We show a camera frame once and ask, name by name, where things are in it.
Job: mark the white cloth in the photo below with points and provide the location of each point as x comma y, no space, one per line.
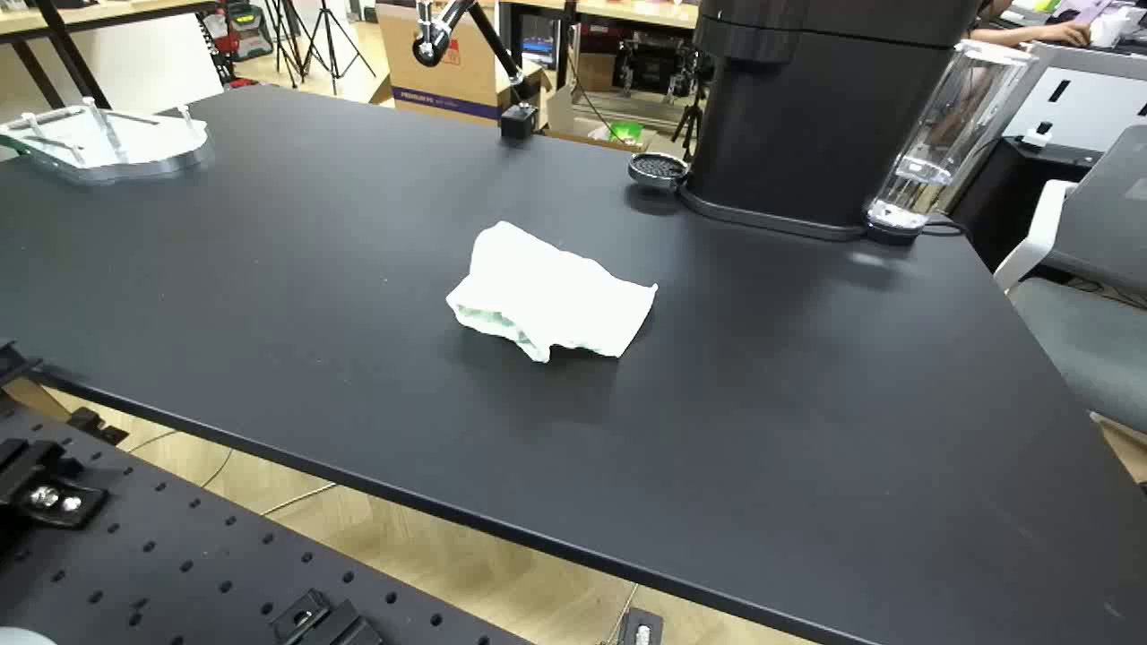
548,290

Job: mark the person forearm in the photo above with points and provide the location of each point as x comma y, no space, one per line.
1032,33

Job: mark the black round cap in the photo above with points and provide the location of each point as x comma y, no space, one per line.
658,170

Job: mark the brown cardboard box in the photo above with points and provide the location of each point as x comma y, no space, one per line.
460,76

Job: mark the large black appliance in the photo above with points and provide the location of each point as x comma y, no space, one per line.
811,107

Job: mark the black tripod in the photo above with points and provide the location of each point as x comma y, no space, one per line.
324,31

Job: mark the clear glass cup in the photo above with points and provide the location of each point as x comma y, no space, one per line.
952,128

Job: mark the black perforated breadboard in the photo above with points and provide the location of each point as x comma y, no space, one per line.
157,559

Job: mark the grey and white office chair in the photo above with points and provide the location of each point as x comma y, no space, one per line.
1093,309

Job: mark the white cabinet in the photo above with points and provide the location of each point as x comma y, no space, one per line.
1093,107

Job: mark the small black table clamp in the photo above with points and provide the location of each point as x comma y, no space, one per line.
11,363

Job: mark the wooden desk with black legs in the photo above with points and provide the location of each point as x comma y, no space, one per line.
72,14

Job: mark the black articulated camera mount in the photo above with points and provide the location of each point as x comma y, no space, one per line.
516,116

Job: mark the small metal bracket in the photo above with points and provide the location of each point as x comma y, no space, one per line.
639,629

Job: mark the black mounting bracket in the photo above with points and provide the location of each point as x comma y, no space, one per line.
324,621

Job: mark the black bracket with silver screws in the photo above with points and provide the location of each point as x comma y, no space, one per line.
48,494

